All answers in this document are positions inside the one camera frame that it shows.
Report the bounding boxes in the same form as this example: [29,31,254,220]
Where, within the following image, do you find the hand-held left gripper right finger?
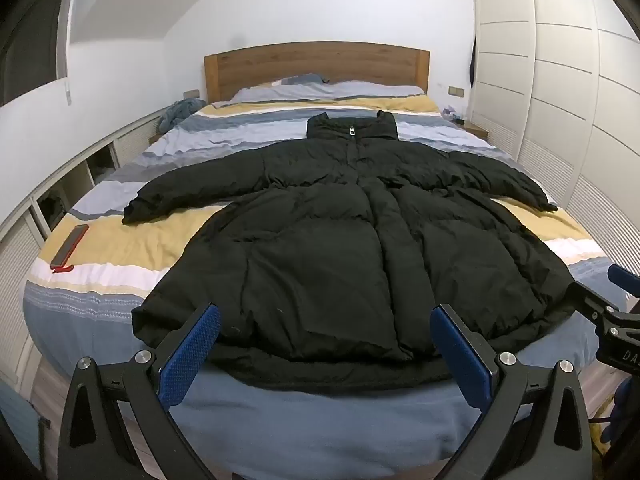
[429,303,593,480]

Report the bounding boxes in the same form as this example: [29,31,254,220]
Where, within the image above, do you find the black puffer jacket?
[121,110,576,393]

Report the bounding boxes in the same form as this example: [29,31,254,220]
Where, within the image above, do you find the person's right hand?
[602,376,632,444]

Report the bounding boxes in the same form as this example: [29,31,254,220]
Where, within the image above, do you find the pale blue pillow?
[227,80,426,104]

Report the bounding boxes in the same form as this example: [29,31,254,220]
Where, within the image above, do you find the blue clothes pile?
[158,98,206,134]

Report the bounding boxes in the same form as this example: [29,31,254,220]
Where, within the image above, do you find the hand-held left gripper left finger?
[58,303,221,480]

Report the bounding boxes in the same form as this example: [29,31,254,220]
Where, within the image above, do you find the bed with striped duvet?
[20,80,626,480]

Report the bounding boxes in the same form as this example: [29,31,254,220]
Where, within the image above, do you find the red cased phone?
[50,223,90,274]

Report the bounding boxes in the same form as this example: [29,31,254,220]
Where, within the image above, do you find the low white shelf cabinet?
[0,105,167,396]

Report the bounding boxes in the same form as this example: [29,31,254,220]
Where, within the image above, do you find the blue grey pillow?
[279,73,329,86]

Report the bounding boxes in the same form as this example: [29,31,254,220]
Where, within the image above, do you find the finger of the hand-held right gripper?
[607,264,640,293]
[570,281,627,329]

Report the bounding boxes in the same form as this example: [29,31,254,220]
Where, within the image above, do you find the wooden headboard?
[203,41,431,103]

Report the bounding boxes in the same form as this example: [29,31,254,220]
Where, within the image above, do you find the white wardrobe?
[470,0,640,281]

